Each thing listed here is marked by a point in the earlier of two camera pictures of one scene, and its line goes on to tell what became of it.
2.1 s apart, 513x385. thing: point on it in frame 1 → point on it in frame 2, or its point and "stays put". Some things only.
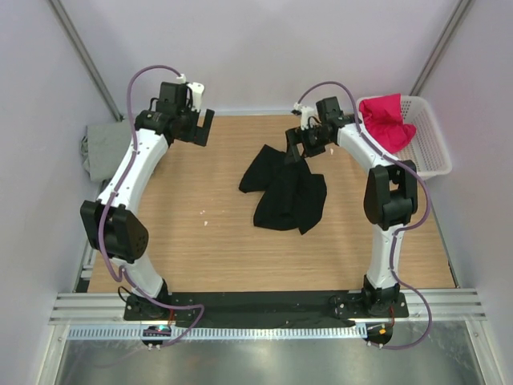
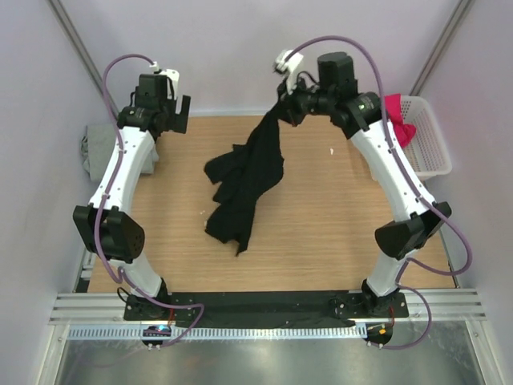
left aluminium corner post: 89,58 stays put
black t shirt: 293,196 → 243,174
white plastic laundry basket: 428,151 stays put
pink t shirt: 383,119 stays put
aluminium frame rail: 109,307 stays put
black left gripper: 197,135 → 177,123
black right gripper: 294,136 → 286,107
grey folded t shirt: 103,149 stays put
